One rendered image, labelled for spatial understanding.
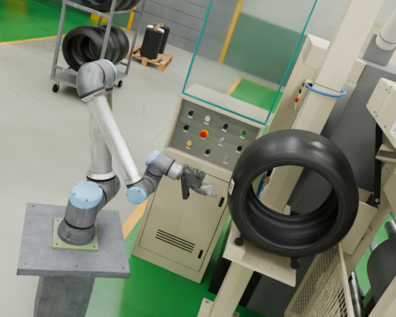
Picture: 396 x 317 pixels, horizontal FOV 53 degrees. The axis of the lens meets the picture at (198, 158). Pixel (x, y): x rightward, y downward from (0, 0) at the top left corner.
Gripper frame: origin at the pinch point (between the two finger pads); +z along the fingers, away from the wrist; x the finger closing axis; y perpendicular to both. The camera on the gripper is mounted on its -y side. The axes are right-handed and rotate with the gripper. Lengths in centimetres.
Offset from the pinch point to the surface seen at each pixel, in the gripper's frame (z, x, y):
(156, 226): -21, 59, -74
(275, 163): 15.2, -12.2, 34.1
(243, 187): 8.8, -12.0, 17.4
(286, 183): 31.3, 27.1, 13.3
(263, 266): 37.7, -6.2, -17.4
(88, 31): -220, 299, -41
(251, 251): 30.3, 1.8, -18.4
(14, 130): -199, 161, -130
